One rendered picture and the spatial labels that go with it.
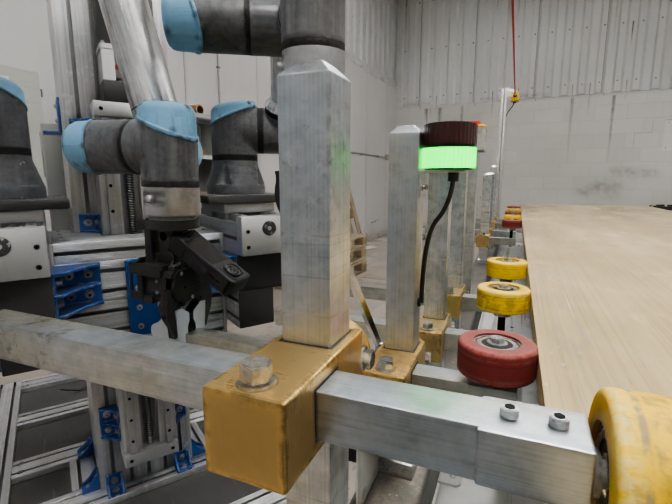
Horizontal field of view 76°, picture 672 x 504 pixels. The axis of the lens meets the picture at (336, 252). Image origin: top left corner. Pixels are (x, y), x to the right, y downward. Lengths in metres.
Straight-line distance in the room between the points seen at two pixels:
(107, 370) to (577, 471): 0.29
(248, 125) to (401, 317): 0.73
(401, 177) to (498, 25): 8.35
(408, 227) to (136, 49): 0.53
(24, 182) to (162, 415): 0.68
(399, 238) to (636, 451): 0.35
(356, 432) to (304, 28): 0.42
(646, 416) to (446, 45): 8.77
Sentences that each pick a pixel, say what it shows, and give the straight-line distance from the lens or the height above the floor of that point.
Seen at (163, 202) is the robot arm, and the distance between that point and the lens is 0.61.
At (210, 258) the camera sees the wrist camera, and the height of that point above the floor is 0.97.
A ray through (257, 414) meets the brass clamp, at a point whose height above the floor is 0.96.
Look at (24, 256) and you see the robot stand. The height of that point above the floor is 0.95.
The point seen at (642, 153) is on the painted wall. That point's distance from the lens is 8.48.
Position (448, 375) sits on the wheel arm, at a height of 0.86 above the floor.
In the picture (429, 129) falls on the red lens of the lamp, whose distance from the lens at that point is 0.49.
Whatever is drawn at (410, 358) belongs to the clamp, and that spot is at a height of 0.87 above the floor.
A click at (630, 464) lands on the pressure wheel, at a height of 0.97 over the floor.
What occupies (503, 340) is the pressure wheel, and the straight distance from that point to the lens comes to 0.49.
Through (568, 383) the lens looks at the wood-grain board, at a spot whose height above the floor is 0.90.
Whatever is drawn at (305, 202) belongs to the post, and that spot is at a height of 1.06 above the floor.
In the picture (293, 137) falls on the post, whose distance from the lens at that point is 0.27.
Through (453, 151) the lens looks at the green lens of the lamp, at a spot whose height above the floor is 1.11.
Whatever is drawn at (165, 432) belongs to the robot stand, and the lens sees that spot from 1.35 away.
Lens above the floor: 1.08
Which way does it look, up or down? 10 degrees down
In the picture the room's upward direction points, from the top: straight up
